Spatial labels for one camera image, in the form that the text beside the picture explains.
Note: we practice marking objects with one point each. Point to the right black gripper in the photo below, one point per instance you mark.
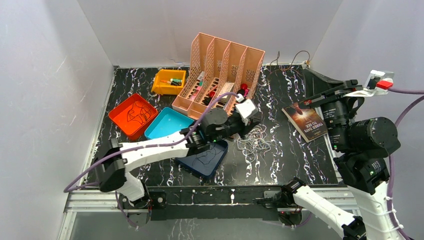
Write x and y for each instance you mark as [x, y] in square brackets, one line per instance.
[316, 85]

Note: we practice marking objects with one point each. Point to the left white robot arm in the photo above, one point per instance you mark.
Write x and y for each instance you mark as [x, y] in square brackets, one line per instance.
[113, 171]

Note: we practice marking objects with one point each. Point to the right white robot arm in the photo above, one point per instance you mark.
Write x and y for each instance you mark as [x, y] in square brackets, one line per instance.
[370, 182]

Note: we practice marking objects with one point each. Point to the brown book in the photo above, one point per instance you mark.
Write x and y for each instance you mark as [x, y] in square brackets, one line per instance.
[306, 121]

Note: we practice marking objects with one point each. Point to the dark blue plastic tray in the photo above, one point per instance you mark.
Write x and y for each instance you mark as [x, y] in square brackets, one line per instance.
[204, 165]

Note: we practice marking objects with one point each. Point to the white pink box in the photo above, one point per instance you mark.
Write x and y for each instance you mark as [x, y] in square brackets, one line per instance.
[227, 87]

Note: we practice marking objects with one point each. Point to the teal plastic tray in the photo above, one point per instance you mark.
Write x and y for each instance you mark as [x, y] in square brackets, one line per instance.
[167, 122]

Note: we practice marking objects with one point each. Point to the red black bottle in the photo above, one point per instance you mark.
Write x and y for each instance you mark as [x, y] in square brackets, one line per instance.
[242, 92]

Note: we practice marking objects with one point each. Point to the peach file organizer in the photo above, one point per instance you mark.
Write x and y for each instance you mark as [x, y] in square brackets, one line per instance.
[215, 61]

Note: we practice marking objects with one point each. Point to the markers in yellow bin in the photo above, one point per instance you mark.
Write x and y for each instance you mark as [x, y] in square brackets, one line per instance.
[172, 82]

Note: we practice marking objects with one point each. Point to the yellow plastic bin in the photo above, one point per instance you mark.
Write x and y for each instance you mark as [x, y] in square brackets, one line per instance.
[166, 89]

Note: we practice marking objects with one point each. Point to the orange plastic tray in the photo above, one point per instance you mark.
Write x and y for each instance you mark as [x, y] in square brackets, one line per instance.
[133, 116]

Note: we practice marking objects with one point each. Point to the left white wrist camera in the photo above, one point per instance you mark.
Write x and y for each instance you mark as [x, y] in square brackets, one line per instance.
[246, 108]

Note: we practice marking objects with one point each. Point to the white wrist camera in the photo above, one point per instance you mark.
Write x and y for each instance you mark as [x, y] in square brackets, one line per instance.
[378, 83]
[246, 108]

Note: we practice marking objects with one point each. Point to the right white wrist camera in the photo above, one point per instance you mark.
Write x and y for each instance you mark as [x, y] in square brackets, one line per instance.
[378, 83]

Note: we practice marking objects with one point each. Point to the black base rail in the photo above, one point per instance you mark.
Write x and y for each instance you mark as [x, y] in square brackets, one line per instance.
[214, 202]

